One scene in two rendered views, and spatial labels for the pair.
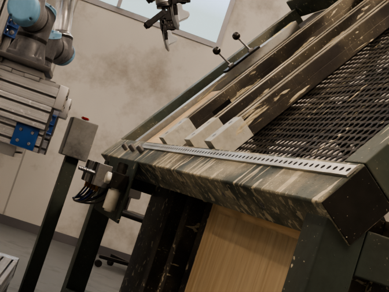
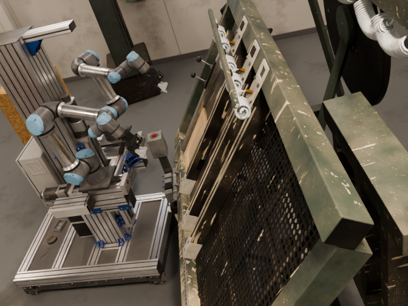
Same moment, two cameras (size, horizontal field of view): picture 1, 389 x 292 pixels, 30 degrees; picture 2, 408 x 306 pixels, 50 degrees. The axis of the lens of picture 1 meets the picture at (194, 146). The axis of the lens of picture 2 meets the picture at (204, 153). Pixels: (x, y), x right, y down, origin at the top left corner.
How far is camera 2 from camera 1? 2.36 m
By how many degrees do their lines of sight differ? 46
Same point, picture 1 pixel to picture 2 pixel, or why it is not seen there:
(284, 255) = not seen: outside the picture
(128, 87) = not seen: outside the picture
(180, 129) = (185, 185)
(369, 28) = (232, 170)
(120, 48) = not seen: outside the picture
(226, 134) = (188, 251)
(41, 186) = (189, 30)
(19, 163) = (170, 25)
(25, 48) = (91, 180)
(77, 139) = (156, 149)
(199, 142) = (187, 227)
